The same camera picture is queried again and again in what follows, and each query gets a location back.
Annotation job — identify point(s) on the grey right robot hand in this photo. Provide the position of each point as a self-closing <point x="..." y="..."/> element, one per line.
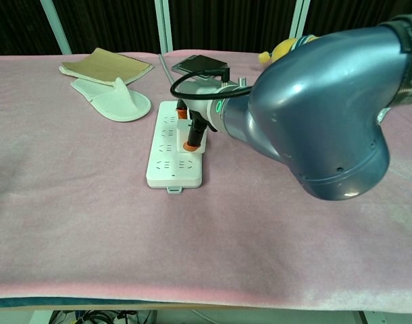
<point x="201" y="96"/>

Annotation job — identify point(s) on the dark square flat device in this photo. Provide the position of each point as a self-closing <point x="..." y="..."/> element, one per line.
<point x="196" y="62"/>

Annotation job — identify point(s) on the white power strip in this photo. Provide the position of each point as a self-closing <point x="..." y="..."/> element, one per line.
<point x="172" y="168"/>

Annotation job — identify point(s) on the white slipper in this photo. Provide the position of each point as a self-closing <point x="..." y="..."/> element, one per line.
<point x="118" y="103"/>

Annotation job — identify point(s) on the yellow plush toy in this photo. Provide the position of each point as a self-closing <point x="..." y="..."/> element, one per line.
<point x="283" y="49"/>

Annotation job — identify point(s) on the brown spiral notebook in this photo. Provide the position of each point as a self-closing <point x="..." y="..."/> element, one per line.
<point x="104" y="65"/>

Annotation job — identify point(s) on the pink table cloth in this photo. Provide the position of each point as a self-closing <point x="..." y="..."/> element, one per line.
<point x="91" y="219"/>

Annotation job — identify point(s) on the pale partition post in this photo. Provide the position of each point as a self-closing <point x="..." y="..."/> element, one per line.
<point x="300" y="18"/>
<point x="163" y="27"/>
<point x="55" y="27"/>

